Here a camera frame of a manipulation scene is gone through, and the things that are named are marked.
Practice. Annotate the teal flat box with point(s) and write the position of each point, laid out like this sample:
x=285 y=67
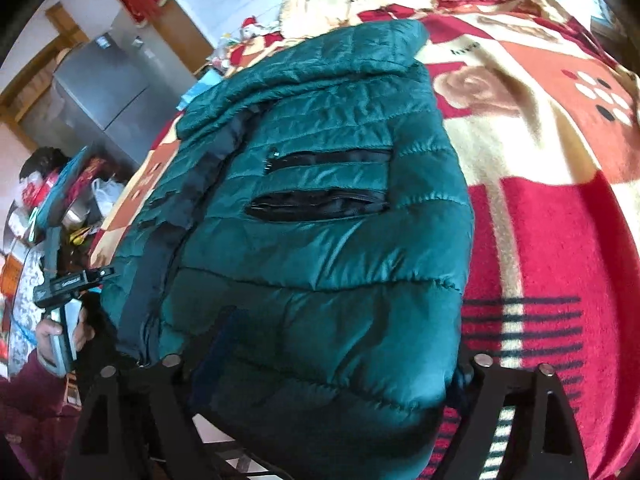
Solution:
x=65 y=185

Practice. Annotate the light blue cloth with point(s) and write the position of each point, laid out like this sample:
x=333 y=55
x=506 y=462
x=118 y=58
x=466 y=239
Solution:
x=200 y=85

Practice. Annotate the wooden door frame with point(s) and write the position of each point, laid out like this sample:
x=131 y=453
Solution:
x=35 y=75

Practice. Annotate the red checkered printed blanket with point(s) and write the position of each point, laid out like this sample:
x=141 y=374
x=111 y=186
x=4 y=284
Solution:
x=540 y=220

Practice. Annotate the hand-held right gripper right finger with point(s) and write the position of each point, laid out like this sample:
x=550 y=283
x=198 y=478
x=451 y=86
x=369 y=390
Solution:
x=500 y=410

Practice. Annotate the black bag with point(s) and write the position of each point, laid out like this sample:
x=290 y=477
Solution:
x=45 y=160

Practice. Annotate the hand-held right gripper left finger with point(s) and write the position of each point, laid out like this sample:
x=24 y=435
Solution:
x=220 y=355

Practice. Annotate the person's left hand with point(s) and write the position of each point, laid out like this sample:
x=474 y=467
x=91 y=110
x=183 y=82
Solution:
x=47 y=332

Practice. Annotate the white plastic bag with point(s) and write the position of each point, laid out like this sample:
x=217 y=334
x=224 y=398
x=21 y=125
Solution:
x=107 y=195

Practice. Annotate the grey refrigerator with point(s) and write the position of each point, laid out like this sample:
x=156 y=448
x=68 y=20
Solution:
x=105 y=90

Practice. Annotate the person's left forearm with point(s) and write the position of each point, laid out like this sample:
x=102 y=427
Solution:
x=30 y=410

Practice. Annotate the teal puffer jacket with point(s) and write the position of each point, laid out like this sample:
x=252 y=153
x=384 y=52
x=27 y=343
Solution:
x=325 y=235

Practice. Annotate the red white plush toy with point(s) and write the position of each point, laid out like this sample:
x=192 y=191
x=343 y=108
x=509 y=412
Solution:
x=250 y=27

